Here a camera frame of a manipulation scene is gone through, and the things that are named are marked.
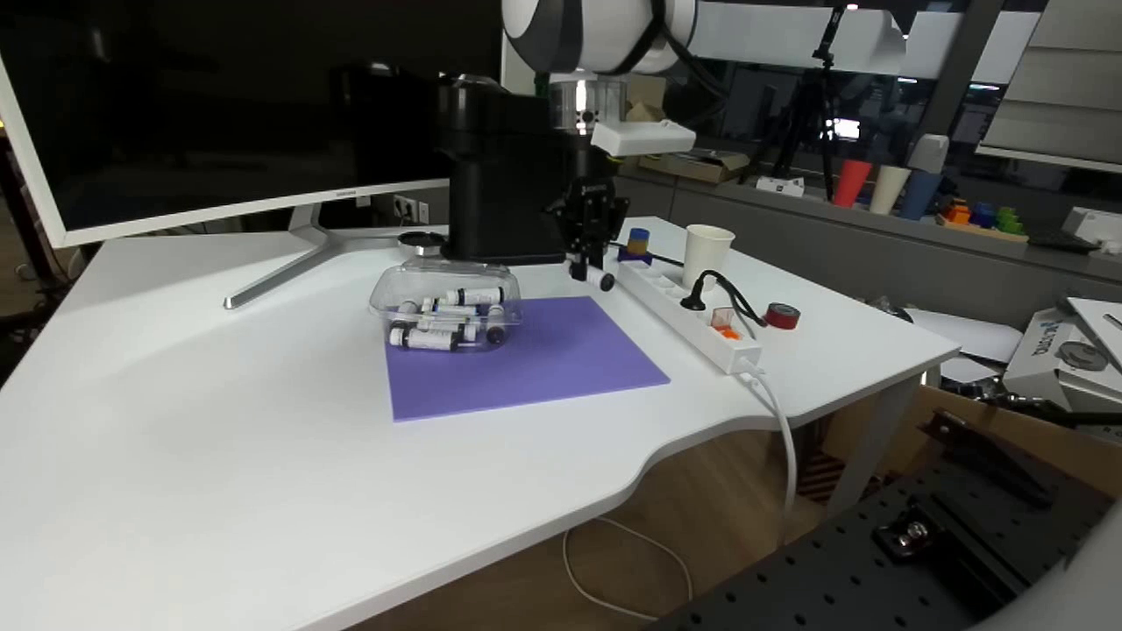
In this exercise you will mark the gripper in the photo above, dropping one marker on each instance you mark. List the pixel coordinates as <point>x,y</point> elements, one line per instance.
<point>592,197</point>

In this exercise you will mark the small white bottle black cap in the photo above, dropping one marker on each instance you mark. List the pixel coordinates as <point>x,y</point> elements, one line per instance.
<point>496,324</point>
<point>425,338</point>
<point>601,280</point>
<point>473,296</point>
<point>449,308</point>

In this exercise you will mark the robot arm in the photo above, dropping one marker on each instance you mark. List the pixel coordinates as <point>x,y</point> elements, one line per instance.
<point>596,31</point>

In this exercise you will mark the flat cardboard box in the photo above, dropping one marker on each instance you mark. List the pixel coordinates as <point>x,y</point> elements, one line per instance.
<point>697,165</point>

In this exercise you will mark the clear plastic box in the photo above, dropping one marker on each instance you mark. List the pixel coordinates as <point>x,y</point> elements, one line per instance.
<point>438,280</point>

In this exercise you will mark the small white box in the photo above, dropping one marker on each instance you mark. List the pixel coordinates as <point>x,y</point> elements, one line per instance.
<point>780,186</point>

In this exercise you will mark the brown cardboard box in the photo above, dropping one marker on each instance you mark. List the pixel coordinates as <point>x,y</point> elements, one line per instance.
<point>1034,438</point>

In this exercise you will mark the blue and yellow block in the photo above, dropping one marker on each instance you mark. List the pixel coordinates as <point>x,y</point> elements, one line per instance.
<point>638,244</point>

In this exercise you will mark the white power strip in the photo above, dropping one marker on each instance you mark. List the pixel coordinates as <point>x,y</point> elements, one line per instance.
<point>675,307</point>

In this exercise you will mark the purple mat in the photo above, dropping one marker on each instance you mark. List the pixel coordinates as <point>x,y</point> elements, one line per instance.
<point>543,359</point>

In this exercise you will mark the white paper cup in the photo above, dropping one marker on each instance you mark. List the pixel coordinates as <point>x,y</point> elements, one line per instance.
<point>706,254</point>

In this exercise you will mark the black coffee machine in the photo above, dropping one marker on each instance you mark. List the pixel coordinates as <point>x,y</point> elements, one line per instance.
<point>500,175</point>

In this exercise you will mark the red tape roll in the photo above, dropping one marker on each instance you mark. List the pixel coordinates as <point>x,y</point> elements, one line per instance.
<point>781,316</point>

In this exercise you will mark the red cup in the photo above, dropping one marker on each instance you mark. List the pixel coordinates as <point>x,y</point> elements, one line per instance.
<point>850,184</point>

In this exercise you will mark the cream cup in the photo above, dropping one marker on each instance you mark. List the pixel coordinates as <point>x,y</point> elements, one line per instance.
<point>890,188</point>

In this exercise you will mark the blue cup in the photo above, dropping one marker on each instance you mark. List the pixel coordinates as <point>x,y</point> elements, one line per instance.
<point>919,194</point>

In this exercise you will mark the tray of toy blocks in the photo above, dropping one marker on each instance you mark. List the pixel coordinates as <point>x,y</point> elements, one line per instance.
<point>982,219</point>

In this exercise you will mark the white computer monitor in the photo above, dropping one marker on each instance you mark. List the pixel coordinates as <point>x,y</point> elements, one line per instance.
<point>219,105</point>

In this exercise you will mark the stack of white boxes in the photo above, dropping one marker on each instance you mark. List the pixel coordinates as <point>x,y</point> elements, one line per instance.
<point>1065,350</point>

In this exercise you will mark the window blind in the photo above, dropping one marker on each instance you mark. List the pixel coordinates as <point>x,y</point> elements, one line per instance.
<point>1061,79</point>

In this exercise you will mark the wall socket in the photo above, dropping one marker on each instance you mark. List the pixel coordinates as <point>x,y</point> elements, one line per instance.
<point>410,209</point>

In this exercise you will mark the camera on tripod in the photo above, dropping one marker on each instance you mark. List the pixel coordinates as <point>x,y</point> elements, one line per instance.
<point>811,114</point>

